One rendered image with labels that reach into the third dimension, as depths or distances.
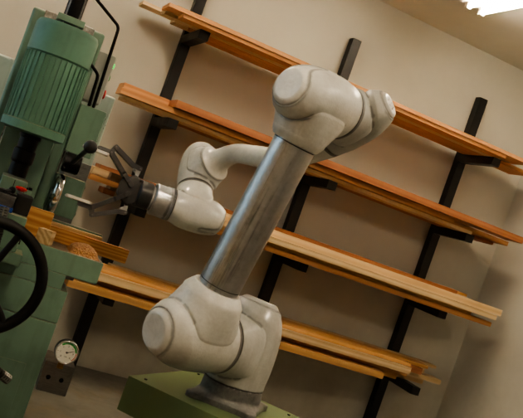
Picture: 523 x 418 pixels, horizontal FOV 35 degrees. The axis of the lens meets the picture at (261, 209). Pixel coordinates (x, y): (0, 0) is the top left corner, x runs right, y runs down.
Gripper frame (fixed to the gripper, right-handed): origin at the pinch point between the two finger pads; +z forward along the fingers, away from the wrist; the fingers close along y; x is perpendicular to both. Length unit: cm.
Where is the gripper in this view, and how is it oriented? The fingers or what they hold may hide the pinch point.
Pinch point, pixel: (78, 171)
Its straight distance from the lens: 220.3
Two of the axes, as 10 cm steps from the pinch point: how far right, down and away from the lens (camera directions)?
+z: -8.9, -3.3, -3.0
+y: 3.1, -9.4, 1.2
